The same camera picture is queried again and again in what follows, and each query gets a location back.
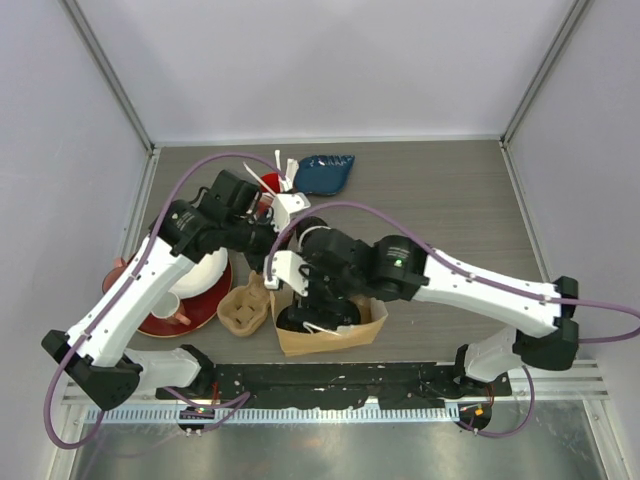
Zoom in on brown paper bag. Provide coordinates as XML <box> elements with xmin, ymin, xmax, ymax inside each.
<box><xmin>270</xmin><ymin>287</ymin><xmax>388</xmax><ymax>357</ymax></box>

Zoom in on brown pulp cup carrier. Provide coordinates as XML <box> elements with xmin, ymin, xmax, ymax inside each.
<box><xmin>217</xmin><ymin>271</ymin><xmax>270</xmax><ymax>337</ymax></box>

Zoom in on stack of black lids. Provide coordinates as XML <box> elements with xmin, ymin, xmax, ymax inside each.
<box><xmin>295</xmin><ymin>216</ymin><xmax>328</xmax><ymax>237</ymax></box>

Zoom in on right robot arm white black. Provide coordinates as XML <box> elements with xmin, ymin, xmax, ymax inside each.
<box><xmin>296</xmin><ymin>226</ymin><xmax>578</xmax><ymax>395</ymax></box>

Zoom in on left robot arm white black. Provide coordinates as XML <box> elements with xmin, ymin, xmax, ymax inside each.
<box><xmin>42</xmin><ymin>170</ymin><xmax>308</xmax><ymax>411</ymax></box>

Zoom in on red straw holder cup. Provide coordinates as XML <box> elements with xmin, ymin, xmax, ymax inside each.
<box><xmin>261</xmin><ymin>172</ymin><xmax>281</xmax><ymax>193</ymax></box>

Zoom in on white paper plates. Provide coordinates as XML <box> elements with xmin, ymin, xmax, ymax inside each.
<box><xmin>171</xmin><ymin>248</ymin><xmax>228</xmax><ymax>299</ymax></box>

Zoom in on red round tray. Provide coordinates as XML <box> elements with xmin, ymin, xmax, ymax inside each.
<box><xmin>138</xmin><ymin>254</ymin><xmax>233</xmax><ymax>338</ymax></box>

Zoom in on blue ceramic leaf dish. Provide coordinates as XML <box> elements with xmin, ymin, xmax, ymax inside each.
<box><xmin>294</xmin><ymin>155</ymin><xmax>356</xmax><ymax>196</ymax></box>

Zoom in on pink mug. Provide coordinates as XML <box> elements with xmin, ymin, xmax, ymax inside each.
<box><xmin>101</xmin><ymin>257</ymin><xmax>134</xmax><ymax>294</ymax></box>

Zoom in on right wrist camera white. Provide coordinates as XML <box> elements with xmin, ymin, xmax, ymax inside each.
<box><xmin>264</xmin><ymin>250</ymin><xmax>309</xmax><ymax>297</ymax></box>

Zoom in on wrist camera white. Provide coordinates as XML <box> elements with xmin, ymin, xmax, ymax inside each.
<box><xmin>264</xmin><ymin>250</ymin><xmax>309</xmax><ymax>297</ymax></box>
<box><xmin>271</xmin><ymin>177</ymin><xmax>311</xmax><ymax>233</ymax></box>

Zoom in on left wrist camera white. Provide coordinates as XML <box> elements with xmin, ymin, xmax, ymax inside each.
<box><xmin>271</xmin><ymin>177</ymin><xmax>311</xmax><ymax>233</ymax></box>

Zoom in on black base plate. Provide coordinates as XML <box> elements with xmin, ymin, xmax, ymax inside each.
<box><xmin>154</xmin><ymin>360</ymin><xmax>511</xmax><ymax>409</ymax></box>

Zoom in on white slotted cable duct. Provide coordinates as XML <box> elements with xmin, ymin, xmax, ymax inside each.
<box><xmin>102</xmin><ymin>403</ymin><xmax>459</xmax><ymax>425</ymax></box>

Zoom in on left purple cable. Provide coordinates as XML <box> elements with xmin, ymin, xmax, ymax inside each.
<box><xmin>43</xmin><ymin>153</ymin><xmax>296</xmax><ymax>449</ymax></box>

